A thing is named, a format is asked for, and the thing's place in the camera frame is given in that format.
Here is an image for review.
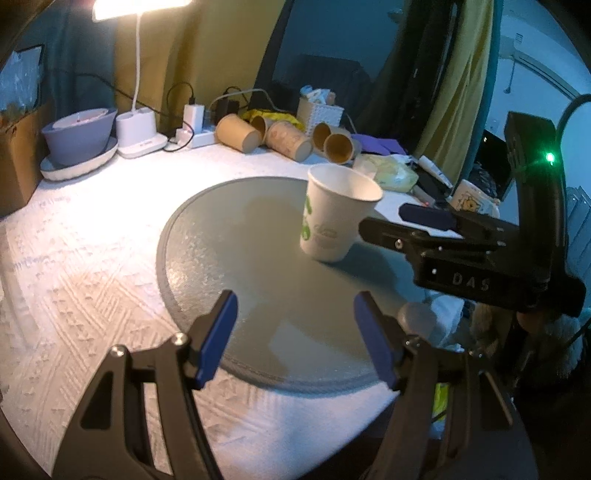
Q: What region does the white Green World paper cup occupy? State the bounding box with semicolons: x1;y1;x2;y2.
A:
300;164;384;263

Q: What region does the brown paper cup front right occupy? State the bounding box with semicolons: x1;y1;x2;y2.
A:
324;133;361;165

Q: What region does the brown paper cup rear right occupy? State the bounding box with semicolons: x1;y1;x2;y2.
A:
311;122;339;152

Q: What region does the patterned brown paper cup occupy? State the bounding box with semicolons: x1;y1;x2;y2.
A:
266;121;314;163

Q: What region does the brown paper cup open mouth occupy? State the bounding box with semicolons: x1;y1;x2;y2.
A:
250;115;273;145

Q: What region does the brown paper cup far left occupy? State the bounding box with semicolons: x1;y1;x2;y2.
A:
215;114;262;154

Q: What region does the cartoon bear mug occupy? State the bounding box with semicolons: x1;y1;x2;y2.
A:
449;180;500;219

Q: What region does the white tube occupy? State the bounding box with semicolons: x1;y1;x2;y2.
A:
417;155;454;189

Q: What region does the yellow tissue pack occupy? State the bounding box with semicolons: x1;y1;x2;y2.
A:
353;154;419;193

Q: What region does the yellow curtain right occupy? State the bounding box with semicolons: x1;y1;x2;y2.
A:
415;1;494;161

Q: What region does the yellow curtain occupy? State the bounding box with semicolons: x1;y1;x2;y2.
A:
114;0;284;115
415;1;494;161

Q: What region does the purple cloth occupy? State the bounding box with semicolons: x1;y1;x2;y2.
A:
352;134;407;156

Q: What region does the round grey glass mat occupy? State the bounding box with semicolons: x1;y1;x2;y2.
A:
156;177;427;395

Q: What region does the white woven basket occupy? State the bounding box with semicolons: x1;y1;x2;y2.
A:
297;98;345;136

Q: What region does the white textured tablecloth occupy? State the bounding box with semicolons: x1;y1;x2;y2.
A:
0;138;468;478

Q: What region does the yellow plastic bag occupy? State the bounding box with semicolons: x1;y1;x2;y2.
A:
239;109;305;132

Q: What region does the black power adapter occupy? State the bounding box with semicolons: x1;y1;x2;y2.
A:
214;97;240;125

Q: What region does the white power strip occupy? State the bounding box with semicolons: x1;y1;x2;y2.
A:
174;129;216;149

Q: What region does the white USB charger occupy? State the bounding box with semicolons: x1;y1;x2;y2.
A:
183;103;204;134

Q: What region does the white plate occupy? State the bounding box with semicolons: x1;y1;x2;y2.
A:
39;136;120;182

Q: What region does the yellow curtain left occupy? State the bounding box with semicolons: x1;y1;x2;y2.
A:
114;0;284;115

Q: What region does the white desk lamp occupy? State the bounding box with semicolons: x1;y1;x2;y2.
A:
91;0;191;159

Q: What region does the purple bowl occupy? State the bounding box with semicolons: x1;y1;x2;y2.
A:
41;108;117;166

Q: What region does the cardboard box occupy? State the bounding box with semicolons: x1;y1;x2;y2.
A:
0;101;54;216

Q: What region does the clear plastic bag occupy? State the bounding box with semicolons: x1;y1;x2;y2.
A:
1;44;44;112

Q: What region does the black charger cable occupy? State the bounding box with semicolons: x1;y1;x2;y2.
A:
162;81;198;153

